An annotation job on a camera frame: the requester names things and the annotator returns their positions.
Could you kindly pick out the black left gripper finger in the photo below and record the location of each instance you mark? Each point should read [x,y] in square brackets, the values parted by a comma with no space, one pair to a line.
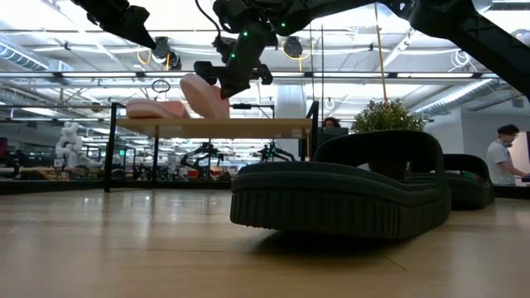
[141,35]

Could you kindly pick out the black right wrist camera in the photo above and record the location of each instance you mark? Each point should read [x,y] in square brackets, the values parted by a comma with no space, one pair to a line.
[224,47]

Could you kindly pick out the wooden shelf with black frame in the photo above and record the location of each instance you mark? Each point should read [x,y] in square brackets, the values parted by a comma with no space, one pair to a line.
[207,128]

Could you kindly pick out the black cabinet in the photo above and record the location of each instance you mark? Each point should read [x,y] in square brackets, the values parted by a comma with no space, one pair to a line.
[333,134]

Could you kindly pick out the white robot figure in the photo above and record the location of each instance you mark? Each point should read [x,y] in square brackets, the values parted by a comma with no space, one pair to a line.
[68,145]

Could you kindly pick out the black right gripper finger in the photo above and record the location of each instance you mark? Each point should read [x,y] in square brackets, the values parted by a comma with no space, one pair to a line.
[232,89]

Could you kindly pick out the potted green plant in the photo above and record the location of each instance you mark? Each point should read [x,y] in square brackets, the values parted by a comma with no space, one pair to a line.
[385,118]

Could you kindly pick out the dark green slide sandal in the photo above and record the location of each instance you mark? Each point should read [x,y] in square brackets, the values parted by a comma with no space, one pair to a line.
[472,194]
[331,207]

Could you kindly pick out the overhead light bar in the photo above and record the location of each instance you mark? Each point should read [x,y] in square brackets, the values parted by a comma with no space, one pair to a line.
[306,75]

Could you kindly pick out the pink foam slide sandal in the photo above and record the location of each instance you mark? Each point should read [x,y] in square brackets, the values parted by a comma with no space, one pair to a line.
[153,109]
[203,97]

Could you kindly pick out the person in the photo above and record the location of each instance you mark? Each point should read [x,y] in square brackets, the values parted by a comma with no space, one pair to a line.
[499,157]
[330,123]

